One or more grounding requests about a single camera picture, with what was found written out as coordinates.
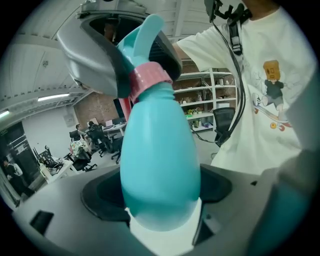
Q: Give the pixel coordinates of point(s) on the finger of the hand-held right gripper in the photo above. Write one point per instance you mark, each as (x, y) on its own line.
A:
(87, 57)
(167, 57)

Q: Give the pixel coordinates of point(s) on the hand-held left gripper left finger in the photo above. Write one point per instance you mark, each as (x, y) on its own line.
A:
(105, 197)

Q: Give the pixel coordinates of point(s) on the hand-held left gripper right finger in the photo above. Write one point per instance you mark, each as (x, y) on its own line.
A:
(215, 187)

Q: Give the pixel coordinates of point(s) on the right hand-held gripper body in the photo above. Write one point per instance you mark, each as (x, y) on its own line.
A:
(112, 6)

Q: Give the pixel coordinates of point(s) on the teal pink spray bottle cap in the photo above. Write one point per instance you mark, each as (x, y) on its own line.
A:
(150, 75)

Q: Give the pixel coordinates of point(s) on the teal spray bottle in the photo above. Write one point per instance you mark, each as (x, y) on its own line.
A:
(160, 162)

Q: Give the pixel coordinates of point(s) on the person's right hand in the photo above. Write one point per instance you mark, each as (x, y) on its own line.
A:
(109, 31)

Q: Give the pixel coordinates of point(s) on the ceiling light tube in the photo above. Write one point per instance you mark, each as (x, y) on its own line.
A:
(3, 113)
(53, 97)

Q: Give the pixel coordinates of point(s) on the white metal shelving rack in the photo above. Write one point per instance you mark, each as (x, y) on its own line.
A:
(200, 100)

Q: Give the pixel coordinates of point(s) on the colourful patterned jacket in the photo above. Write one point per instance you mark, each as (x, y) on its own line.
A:
(78, 147)

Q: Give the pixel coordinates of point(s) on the cluttered white desk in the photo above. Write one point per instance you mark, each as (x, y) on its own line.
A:
(53, 170)

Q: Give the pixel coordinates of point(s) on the open laptop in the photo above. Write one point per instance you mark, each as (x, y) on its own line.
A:
(109, 123)

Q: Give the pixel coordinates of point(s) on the black mesh office chair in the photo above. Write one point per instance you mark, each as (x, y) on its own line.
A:
(223, 117)

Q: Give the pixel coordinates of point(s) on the black pegboard stand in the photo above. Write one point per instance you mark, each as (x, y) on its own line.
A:
(46, 156)

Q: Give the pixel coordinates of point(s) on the white backpack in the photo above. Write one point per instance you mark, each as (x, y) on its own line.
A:
(17, 170)

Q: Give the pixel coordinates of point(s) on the person's cream printed t-shirt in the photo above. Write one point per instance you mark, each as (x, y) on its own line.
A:
(270, 112)

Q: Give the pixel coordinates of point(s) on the dark double door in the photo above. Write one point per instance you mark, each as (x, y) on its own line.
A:
(15, 145)

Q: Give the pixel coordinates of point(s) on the white wall box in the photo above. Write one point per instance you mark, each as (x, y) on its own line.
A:
(68, 120)

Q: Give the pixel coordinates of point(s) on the black head camera mount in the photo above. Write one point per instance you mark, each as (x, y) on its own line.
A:
(235, 37)

